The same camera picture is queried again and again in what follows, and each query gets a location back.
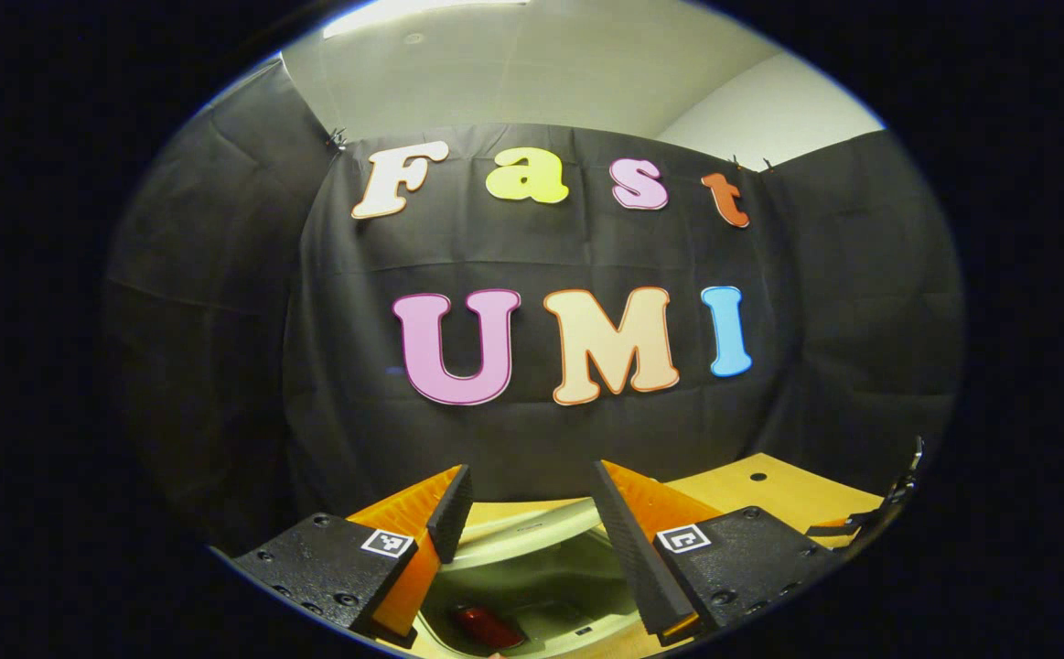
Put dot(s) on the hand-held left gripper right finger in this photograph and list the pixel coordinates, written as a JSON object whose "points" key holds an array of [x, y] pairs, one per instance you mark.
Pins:
{"points": [[628, 540]]}

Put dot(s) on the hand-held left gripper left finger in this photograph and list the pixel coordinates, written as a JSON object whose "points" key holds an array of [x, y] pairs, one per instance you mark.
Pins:
{"points": [[454, 513]]}

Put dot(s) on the black backdrop cloth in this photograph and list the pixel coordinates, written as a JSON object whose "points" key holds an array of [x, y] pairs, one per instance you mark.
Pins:
{"points": [[541, 439]]}

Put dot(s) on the green desktop garbage bin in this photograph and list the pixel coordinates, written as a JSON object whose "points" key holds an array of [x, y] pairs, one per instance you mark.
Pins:
{"points": [[541, 577]]}

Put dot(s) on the wooden desktop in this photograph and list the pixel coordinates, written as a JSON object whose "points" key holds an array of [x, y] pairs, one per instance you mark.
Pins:
{"points": [[769, 499]]}

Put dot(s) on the red pop can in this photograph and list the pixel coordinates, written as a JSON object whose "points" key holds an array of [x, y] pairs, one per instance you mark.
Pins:
{"points": [[488, 627]]}

